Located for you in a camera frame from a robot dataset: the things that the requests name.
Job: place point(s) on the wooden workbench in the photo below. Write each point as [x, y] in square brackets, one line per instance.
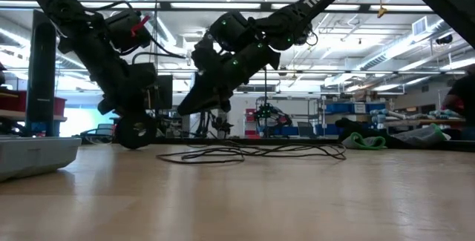
[426, 123]

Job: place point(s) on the white ceiling vent grille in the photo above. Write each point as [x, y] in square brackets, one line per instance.
[419, 26]

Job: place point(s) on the red storage bin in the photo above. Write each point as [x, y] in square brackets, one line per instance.
[13, 102]
[60, 107]

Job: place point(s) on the blue storage bin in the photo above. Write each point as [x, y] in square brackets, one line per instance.
[339, 108]
[287, 131]
[326, 129]
[375, 107]

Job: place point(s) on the grey plastic tool case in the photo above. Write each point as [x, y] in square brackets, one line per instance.
[33, 155]

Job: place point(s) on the person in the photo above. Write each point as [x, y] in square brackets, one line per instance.
[464, 96]

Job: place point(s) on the wooden shelf board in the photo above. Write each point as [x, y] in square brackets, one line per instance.
[11, 115]

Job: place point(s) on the black monitor screen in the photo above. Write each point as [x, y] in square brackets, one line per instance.
[165, 92]

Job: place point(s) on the grey chair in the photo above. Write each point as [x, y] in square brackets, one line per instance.
[306, 129]

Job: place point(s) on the black background robot arm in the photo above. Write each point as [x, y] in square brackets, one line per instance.
[219, 124]
[265, 112]

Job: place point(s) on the red drawer box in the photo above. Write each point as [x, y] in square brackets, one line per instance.
[249, 116]

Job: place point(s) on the white LED light bar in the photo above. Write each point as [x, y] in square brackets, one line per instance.
[401, 8]
[341, 7]
[208, 5]
[100, 5]

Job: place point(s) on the black ceiling speaker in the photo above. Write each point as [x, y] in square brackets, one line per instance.
[444, 39]

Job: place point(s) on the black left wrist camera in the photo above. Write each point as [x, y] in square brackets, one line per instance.
[144, 74]

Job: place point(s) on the pile of folded cloths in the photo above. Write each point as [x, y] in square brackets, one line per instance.
[434, 115]

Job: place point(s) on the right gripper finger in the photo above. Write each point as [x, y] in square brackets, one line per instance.
[215, 102]
[200, 89]

